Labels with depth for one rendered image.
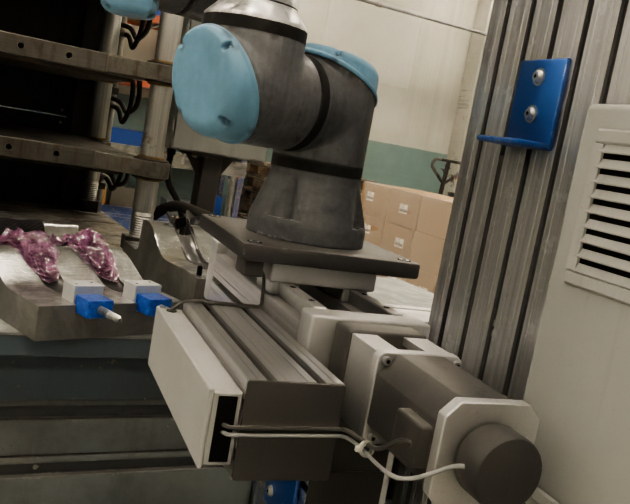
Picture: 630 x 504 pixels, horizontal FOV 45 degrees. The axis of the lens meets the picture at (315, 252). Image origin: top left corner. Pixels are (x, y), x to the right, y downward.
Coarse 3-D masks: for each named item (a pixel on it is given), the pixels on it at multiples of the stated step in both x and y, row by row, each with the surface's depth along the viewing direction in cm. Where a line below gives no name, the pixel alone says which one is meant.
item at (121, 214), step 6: (102, 204) 544; (102, 210) 545; (108, 210) 547; (114, 210) 549; (120, 210) 551; (126, 210) 553; (132, 210) 555; (114, 216) 510; (120, 216) 512; (126, 216) 514; (162, 216) 558; (120, 222) 513; (126, 222) 515; (126, 228) 516
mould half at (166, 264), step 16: (144, 224) 166; (160, 224) 163; (144, 240) 165; (160, 240) 158; (176, 240) 160; (208, 240) 164; (128, 256) 174; (144, 256) 164; (160, 256) 154; (176, 256) 155; (208, 256) 160; (144, 272) 163; (160, 272) 153; (176, 272) 145; (192, 272) 140; (176, 288) 144; (192, 288) 137
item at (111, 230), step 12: (0, 204) 250; (12, 204) 254; (24, 204) 259; (36, 204) 264; (48, 204) 269; (60, 216) 247; (72, 216) 252; (84, 216) 256; (96, 216) 261; (108, 216) 267; (84, 228) 232; (96, 228) 236; (108, 228) 240; (120, 228) 245; (108, 240) 219; (120, 240) 222
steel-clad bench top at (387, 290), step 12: (384, 288) 213; (396, 288) 216; (408, 288) 220; (420, 288) 223; (384, 300) 195; (396, 300) 198; (408, 300) 201; (420, 300) 204; (432, 300) 207; (0, 324) 119; (120, 336) 124; (132, 336) 125; (144, 336) 126
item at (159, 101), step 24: (120, 24) 258; (168, 24) 198; (168, 48) 199; (96, 96) 259; (168, 96) 201; (96, 120) 260; (168, 120) 204; (144, 144) 202; (96, 192) 266; (144, 192) 204; (144, 216) 205
